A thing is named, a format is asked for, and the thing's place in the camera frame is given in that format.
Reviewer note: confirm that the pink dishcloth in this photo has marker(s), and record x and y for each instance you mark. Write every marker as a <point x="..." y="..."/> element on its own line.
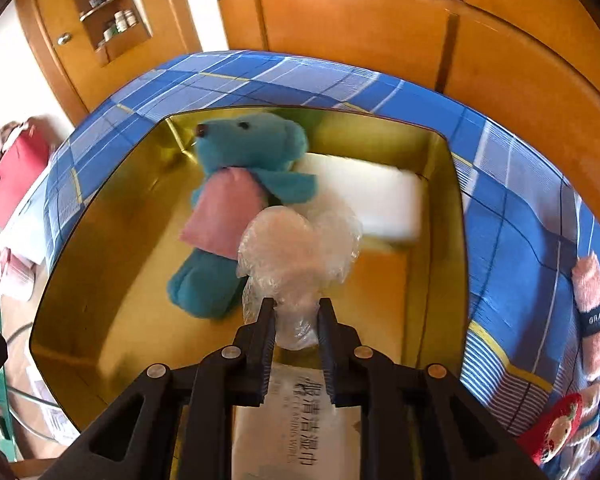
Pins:
<point x="585" y="277"/>

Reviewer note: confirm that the red santa doll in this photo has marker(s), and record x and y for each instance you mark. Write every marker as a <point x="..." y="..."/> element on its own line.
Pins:
<point x="543" y="441"/>

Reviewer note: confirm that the gold tin box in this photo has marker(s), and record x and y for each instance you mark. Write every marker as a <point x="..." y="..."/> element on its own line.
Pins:
<point x="407" y="301"/>

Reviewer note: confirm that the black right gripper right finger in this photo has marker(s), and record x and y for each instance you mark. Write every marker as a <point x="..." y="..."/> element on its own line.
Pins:
<point x="358" y="376"/>

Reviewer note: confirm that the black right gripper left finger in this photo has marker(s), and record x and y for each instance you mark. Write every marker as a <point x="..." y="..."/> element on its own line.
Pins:
<point x="236" y="375"/>

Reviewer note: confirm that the blue plaid bedsheet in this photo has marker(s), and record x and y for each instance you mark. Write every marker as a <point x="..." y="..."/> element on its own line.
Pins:
<point x="525" y="225"/>

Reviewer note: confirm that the clear plastic ball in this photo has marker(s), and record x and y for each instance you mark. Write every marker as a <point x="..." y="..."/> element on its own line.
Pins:
<point x="292" y="255"/>

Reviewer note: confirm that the blue plush bear toy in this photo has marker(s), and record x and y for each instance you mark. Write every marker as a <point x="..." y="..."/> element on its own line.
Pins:
<point x="247" y="165"/>

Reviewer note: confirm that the wooden wardrobe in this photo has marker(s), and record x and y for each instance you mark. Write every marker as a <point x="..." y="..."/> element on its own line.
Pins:
<point x="532" y="65"/>

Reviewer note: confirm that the wooden shelf cabinet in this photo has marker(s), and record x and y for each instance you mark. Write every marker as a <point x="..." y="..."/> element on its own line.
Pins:
<point x="88" y="49"/>

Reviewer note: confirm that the white wet wipes pack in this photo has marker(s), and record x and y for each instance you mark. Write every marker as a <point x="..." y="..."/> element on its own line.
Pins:
<point x="297" y="433"/>

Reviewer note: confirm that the red bag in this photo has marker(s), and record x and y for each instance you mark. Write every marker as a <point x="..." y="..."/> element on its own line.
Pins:
<point x="21" y="165"/>

